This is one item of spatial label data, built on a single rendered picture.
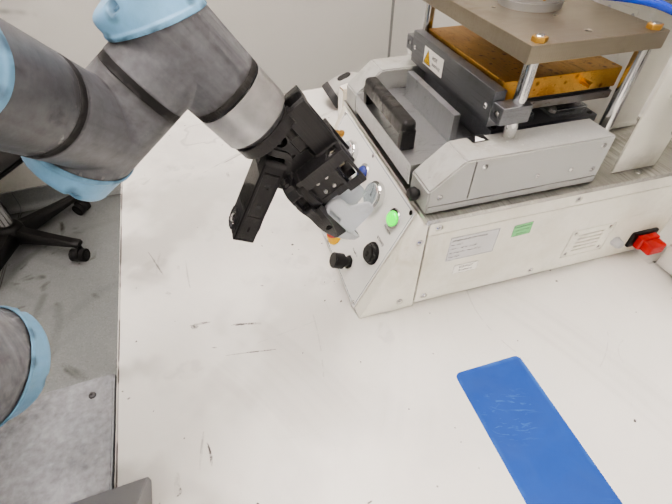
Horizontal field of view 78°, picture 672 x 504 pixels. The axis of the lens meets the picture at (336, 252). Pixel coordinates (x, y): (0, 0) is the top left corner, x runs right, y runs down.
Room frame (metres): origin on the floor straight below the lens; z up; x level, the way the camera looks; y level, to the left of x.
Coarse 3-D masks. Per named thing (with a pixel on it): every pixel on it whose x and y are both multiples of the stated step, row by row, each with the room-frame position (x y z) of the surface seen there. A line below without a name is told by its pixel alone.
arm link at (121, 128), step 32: (96, 64) 0.33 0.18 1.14; (96, 96) 0.28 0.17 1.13; (128, 96) 0.31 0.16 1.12; (96, 128) 0.27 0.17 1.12; (128, 128) 0.30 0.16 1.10; (160, 128) 0.32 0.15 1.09; (32, 160) 0.28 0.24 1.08; (64, 160) 0.26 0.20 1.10; (96, 160) 0.28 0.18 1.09; (128, 160) 0.30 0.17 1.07; (64, 192) 0.27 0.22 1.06; (96, 192) 0.28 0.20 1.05
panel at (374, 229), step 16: (352, 128) 0.64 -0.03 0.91; (368, 144) 0.58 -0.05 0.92; (368, 160) 0.55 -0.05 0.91; (352, 176) 0.57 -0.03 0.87; (368, 176) 0.53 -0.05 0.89; (384, 176) 0.50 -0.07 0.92; (400, 192) 0.45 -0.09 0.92; (384, 208) 0.46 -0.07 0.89; (400, 208) 0.43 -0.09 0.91; (368, 224) 0.47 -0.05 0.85; (384, 224) 0.44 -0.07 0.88; (400, 224) 0.42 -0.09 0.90; (336, 240) 0.51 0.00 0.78; (352, 240) 0.48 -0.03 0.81; (368, 240) 0.45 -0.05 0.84; (384, 240) 0.42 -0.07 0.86; (352, 256) 0.45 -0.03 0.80; (384, 256) 0.40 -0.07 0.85; (352, 272) 0.43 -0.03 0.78; (368, 272) 0.41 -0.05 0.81; (352, 288) 0.41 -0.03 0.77; (352, 304) 0.39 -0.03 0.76
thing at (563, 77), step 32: (448, 32) 0.66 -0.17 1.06; (480, 64) 0.54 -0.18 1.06; (512, 64) 0.54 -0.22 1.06; (544, 64) 0.54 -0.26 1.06; (576, 64) 0.54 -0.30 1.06; (608, 64) 0.54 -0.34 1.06; (512, 96) 0.49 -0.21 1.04; (544, 96) 0.51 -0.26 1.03; (576, 96) 0.52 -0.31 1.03; (608, 96) 0.53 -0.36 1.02
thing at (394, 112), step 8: (368, 80) 0.61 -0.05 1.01; (376, 80) 0.61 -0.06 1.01; (368, 88) 0.60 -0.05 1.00; (376, 88) 0.58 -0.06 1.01; (384, 88) 0.58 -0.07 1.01; (368, 96) 0.61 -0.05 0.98; (376, 96) 0.57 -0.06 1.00; (384, 96) 0.56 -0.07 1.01; (392, 96) 0.56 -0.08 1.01; (376, 104) 0.57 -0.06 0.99; (384, 104) 0.54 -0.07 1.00; (392, 104) 0.53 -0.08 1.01; (400, 104) 0.53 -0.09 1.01; (384, 112) 0.54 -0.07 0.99; (392, 112) 0.52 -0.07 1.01; (400, 112) 0.51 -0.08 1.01; (392, 120) 0.51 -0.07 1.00; (400, 120) 0.49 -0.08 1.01; (408, 120) 0.49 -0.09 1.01; (400, 128) 0.49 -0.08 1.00; (408, 128) 0.48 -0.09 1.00; (400, 136) 0.48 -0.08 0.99; (408, 136) 0.48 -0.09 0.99; (400, 144) 0.48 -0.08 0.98; (408, 144) 0.48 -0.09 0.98
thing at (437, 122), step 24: (408, 72) 0.64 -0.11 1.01; (360, 96) 0.64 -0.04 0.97; (408, 96) 0.63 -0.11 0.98; (432, 96) 0.56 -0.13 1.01; (384, 120) 0.56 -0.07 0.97; (432, 120) 0.55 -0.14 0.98; (456, 120) 0.50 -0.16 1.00; (384, 144) 0.53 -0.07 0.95; (432, 144) 0.50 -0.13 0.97; (408, 168) 0.45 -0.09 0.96
